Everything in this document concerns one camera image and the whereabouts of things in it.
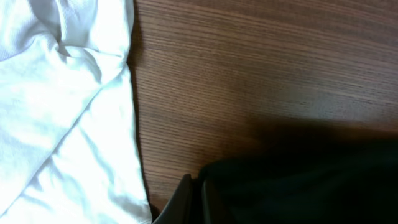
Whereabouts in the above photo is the black t-shirt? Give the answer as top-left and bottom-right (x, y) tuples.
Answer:
(199, 139), (397, 223)

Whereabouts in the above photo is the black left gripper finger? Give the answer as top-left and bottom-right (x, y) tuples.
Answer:
(153, 174), (193, 224)

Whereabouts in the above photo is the white t-shirt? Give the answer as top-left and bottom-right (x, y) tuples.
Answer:
(1, 0), (152, 223)

